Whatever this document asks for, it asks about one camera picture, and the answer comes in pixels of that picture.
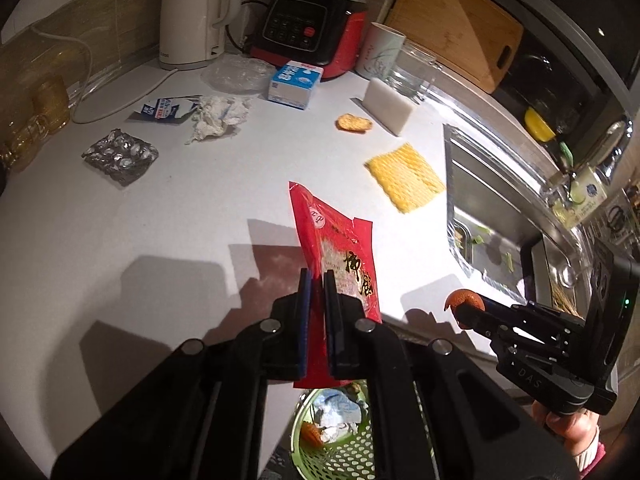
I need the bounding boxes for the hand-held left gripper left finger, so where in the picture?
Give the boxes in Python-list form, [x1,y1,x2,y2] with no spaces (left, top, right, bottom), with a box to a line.
[52,269,313,480]

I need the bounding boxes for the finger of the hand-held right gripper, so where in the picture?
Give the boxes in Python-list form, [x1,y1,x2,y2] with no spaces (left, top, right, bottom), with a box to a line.
[457,294,528,331]
[462,317,506,347]

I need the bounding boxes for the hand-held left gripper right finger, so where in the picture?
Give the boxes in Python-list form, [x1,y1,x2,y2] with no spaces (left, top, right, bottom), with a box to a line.
[322,270,581,480]

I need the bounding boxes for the red snack packet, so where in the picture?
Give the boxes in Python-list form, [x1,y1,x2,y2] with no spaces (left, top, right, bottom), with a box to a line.
[288,181,383,391]

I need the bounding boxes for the green perforated basket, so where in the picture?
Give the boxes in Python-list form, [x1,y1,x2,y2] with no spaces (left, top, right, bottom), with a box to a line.
[290,382,376,480]

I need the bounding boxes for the yellow foam net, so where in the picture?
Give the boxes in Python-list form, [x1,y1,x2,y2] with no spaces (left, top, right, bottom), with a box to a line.
[364,142,447,215]

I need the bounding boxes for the white tissue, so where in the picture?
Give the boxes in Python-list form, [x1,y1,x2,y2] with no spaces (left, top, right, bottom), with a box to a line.
[185,96,252,145]

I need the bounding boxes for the silver blister pack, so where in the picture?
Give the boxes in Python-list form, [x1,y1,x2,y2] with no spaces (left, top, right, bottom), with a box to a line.
[81,129,160,187]

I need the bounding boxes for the torn blue white packet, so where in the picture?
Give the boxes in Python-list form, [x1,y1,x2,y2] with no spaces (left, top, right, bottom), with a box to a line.
[127,97,202,124]

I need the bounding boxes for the person's right forearm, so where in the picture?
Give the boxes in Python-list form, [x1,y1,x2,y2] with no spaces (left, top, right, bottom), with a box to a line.
[572,439,608,479]

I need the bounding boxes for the person's right hand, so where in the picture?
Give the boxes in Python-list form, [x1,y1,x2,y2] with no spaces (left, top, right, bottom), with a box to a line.
[532,400,601,457]

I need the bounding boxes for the bamboo pot brush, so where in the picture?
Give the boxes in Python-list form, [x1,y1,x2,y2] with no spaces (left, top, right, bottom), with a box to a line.
[550,280,585,312]

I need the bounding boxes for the crumpled white paper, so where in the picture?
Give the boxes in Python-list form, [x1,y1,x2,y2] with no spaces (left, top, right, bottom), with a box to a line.
[312,394,362,442]

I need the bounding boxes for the stainless steel sink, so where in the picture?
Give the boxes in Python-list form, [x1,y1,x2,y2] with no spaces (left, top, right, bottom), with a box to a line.
[442,122,603,313]

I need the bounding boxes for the dish soap bottle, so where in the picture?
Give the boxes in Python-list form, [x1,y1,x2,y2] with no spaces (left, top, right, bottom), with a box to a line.
[564,166,617,227]

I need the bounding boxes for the yellow dish sponge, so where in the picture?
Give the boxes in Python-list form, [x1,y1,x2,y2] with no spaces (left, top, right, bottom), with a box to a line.
[524,107,557,142]

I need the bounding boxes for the chrome faucet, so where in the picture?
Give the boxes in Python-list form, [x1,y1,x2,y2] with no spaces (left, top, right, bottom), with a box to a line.
[575,120,632,181]

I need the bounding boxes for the white sponge block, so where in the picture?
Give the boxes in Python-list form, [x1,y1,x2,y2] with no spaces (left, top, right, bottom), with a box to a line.
[362,80,419,137]

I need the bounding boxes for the blue white carton box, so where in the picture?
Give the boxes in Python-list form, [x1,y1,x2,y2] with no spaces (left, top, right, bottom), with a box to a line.
[267,60,324,110]

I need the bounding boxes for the clear drinking glass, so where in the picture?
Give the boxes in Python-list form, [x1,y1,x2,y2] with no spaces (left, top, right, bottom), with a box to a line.
[387,39,444,105]

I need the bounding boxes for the clear plastic wrap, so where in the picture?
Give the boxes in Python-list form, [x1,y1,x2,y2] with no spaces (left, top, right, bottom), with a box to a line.
[201,56,277,93]

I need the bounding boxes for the white printed mug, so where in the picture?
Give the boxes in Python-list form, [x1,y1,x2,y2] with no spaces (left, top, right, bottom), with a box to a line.
[356,22,407,81]

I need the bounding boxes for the red black blender base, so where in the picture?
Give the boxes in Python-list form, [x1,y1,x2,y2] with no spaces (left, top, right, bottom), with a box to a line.
[249,0,370,81]

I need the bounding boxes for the wooden cutting board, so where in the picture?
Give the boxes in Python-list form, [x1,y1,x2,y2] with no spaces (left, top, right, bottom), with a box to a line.
[384,0,525,95]

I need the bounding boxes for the white electric kettle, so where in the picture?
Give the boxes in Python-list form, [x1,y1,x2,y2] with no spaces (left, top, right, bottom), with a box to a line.
[159,0,237,72]

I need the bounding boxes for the amber glass jars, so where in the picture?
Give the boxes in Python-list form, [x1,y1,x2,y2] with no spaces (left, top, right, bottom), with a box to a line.
[0,45,71,173]

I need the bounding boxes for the black power cord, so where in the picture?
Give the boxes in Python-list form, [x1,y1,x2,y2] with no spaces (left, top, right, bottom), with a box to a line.
[224,0,271,55]

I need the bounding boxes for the white power cable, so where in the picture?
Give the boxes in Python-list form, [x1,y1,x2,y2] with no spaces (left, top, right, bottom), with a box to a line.
[30,25,178,125]

